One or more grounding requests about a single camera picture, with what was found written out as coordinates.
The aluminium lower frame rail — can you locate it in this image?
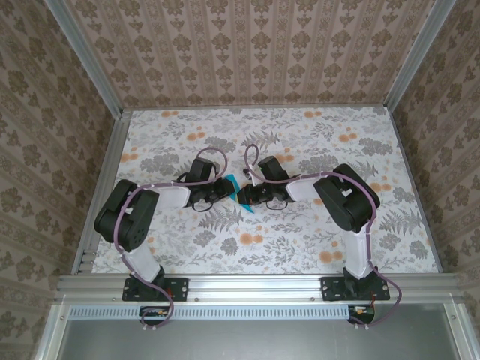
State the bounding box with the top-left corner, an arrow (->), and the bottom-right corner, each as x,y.
442,301 -> 472,360
35,301 -> 71,360

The floral table cover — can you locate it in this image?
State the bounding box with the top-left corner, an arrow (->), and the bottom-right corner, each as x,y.
91,108 -> 440,275

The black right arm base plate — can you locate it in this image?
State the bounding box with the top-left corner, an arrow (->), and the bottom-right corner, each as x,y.
321,276 -> 391,302

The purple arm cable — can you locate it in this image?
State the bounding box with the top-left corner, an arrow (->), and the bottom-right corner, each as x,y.
112,147 -> 230,333
244,144 -> 403,331

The black electronics board with wires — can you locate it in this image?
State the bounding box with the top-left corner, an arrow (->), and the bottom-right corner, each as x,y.
139,305 -> 170,326
346,299 -> 377,326

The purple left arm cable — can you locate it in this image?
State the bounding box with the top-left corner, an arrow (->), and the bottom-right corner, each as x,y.
112,147 -> 230,333

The teal paper sheet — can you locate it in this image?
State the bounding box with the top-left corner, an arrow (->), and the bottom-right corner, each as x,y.
223,173 -> 257,215

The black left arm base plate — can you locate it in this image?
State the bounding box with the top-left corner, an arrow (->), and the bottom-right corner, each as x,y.
122,276 -> 189,302

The aluminium table side rail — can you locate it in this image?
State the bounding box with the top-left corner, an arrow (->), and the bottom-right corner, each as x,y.
70,108 -> 132,277

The wide aluminium frame rail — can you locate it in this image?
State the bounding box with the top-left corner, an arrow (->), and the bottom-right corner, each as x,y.
54,273 -> 464,303

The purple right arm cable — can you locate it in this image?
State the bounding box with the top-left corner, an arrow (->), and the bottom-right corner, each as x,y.
244,144 -> 403,331

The grey metal sheet panel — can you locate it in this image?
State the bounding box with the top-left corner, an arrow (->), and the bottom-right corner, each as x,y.
55,318 -> 458,360

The grey slotted cable duct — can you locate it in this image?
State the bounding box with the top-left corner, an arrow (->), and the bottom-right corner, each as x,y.
69,305 -> 353,320

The aluminium frame post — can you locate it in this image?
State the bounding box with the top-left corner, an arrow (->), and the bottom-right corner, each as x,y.
46,0 -> 125,116
382,0 -> 453,110

